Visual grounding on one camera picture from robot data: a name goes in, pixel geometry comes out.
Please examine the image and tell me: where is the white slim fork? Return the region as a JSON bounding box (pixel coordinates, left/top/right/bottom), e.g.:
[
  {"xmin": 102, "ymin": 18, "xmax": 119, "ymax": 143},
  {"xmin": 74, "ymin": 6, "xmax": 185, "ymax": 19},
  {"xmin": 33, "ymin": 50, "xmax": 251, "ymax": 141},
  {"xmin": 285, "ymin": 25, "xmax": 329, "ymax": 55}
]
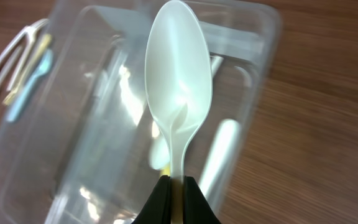
[{"xmin": 6, "ymin": 26, "xmax": 39, "ymax": 91}]

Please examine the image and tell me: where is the white plastic spoon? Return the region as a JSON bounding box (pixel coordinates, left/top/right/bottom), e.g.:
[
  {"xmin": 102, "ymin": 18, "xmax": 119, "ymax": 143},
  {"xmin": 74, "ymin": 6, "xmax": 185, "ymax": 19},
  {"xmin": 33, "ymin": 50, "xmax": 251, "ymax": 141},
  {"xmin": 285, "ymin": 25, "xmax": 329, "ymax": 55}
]
[{"xmin": 145, "ymin": 1, "xmax": 213, "ymax": 180}]

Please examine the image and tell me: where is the right clear plastic container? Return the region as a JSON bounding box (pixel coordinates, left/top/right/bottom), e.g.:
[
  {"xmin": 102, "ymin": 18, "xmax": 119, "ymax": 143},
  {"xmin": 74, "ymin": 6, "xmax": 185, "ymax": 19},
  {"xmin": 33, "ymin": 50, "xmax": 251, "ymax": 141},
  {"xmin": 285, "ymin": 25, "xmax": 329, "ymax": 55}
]
[{"xmin": 0, "ymin": 1, "xmax": 282, "ymax": 223}]

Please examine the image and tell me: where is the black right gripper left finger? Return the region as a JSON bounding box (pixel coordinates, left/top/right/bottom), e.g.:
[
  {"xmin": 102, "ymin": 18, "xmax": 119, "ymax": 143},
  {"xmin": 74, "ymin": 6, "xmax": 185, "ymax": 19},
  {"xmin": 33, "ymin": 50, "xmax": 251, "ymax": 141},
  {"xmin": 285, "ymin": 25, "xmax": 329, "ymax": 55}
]
[{"xmin": 132, "ymin": 175, "xmax": 172, "ymax": 224}]

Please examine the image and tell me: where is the cream wide-handle fork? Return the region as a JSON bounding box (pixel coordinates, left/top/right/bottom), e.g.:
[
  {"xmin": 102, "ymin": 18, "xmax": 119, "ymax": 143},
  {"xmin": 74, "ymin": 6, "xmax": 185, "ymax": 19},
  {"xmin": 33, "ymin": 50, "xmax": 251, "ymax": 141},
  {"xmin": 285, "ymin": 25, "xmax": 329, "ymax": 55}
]
[{"xmin": 2, "ymin": 34, "xmax": 52, "ymax": 106}]

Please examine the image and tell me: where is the white fork leftmost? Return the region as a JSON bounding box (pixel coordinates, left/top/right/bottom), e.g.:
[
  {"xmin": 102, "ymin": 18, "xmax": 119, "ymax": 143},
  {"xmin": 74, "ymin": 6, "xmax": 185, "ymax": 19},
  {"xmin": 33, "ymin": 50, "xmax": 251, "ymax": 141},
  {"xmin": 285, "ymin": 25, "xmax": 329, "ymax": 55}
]
[{"xmin": 0, "ymin": 17, "xmax": 49, "ymax": 91}]

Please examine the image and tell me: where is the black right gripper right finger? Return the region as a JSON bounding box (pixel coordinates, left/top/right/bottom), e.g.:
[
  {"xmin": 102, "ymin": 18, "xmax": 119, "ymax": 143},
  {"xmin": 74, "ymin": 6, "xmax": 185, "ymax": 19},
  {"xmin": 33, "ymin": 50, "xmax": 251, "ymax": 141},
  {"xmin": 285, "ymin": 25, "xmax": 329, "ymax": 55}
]
[{"xmin": 183, "ymin": 176, "xmax": 221, "ymax": 224}]

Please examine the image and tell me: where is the light blue wide-handle fork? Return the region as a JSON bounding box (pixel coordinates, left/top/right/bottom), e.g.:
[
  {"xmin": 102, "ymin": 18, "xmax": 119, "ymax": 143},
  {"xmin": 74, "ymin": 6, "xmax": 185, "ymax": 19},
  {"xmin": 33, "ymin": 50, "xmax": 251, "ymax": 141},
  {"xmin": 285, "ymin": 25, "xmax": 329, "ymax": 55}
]
[{"xmin": 6, "ymin": 49, "xmax": 53, "ymax": 123}]

